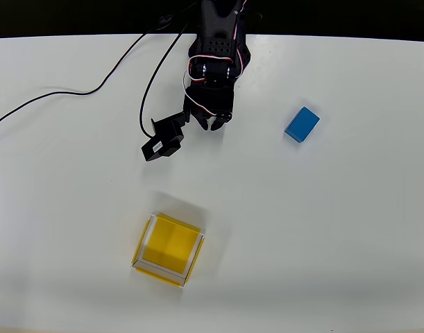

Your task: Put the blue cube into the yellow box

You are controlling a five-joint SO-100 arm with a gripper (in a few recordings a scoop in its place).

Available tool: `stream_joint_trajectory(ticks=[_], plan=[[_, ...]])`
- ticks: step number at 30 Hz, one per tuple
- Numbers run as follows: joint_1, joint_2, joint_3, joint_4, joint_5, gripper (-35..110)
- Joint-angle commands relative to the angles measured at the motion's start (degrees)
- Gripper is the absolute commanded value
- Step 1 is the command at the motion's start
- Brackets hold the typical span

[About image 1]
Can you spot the blue rectangular block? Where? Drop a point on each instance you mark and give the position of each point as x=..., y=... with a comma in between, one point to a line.
x=302, y=125

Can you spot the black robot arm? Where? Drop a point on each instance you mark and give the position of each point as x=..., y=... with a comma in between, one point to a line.
x=215, y=41

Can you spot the yellow open box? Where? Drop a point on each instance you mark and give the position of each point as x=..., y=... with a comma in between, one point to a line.
x=168, y=248

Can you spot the black camera on gripper mount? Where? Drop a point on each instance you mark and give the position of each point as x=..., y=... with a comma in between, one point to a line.
x=164, y=137

